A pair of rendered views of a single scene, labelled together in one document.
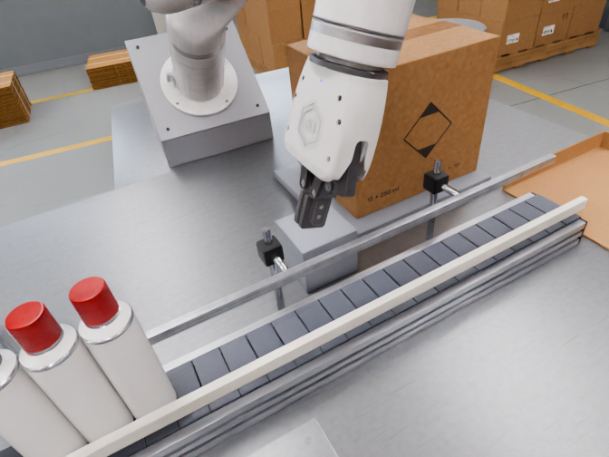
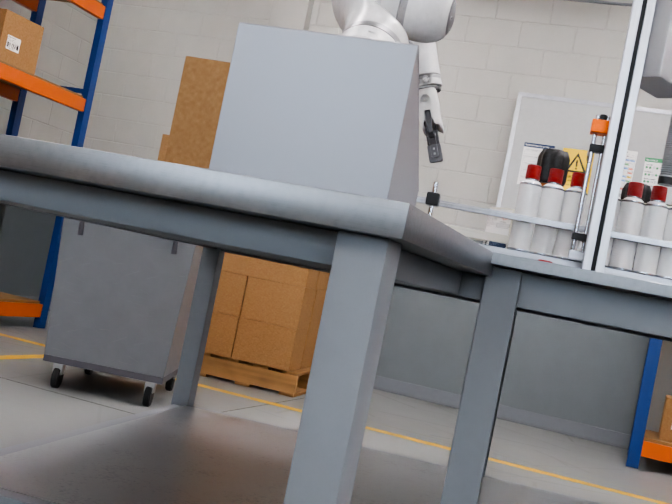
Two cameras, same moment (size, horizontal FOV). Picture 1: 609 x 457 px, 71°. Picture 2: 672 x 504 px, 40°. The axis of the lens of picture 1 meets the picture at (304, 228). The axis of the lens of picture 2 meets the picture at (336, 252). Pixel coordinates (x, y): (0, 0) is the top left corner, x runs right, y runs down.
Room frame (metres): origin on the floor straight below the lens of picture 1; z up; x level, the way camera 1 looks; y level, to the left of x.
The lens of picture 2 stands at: (2.29, 1.13, 0.74)
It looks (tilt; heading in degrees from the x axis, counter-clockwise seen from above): 2 degrees up; 216
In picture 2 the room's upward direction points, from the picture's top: 11 degrees clockwise
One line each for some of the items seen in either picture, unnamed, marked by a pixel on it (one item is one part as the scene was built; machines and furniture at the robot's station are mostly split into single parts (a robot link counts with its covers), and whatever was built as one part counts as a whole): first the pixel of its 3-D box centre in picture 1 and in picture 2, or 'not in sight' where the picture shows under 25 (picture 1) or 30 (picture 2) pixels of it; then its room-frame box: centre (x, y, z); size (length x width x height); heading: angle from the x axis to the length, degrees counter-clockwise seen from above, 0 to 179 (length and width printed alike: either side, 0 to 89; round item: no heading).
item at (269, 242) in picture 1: (281, 280); (429, 218); (0.44, 0.04, 0.91); 0.07 x 0.03 x 0.17; 24
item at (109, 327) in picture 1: (126, 354); (526, 208); (0.28, 0.20, 0.98); 0.05 x 0.05 x 0.20
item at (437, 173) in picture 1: (442, 208); not in sight; (0.56, -0.23, 0.91); 0.07 x 0.03 x 0.17; 24
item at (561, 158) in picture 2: not in sight; (545, 205); (0.01, 0.13, 1.03); 0.09 x 0.09 x 0.30
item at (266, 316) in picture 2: not in sight; (242, 265); (-2.26, -2.83, 0.70); 1.20 x 0.83 x 1.39; 113
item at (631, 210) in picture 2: not in sight; (628, 226); (0.19, 0.41, 0.98); 0.05 x 0.05 x 0.20
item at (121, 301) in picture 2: not in sight; (134, 291); (-0.83, -2.22, 0.48); 0.89 x 0.63 x 0.96; 36
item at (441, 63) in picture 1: (385, 111); (258, 142); (0.80, -0.19, 0.99); 0.30 x 0.24 x 0.27; 113
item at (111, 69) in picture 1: (123, 66); not in sight; (4.58, 1.64, 0.10); 0.64 x 0.52 x 0.20; 104
